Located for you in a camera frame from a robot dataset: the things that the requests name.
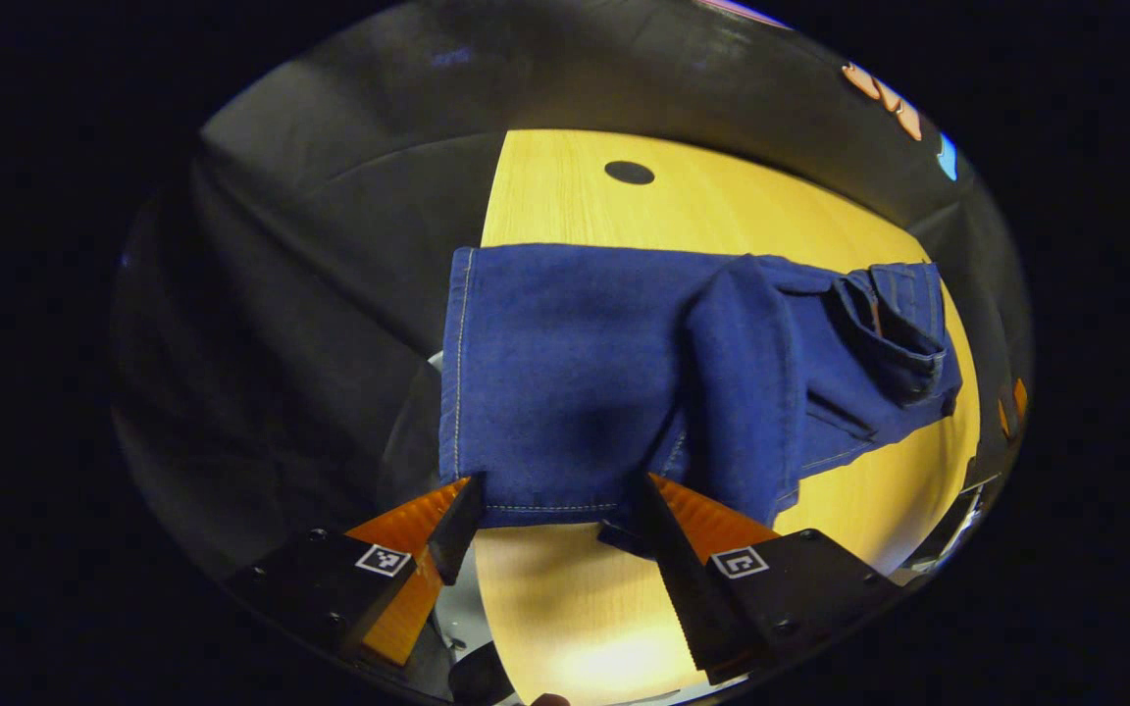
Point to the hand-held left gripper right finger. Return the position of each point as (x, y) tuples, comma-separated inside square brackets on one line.
[(688, 588)]

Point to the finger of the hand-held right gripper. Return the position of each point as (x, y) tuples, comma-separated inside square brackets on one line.
[(1013, 407)]

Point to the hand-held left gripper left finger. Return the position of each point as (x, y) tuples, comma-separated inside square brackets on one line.
[(455, 534)]

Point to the blue denim jeans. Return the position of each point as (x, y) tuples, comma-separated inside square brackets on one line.
[(565, 382)]

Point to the black backdrop cloth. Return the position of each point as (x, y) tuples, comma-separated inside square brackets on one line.
[(330, 245)]

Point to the black round table grommet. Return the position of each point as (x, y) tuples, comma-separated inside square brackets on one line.
[(629, 173)]

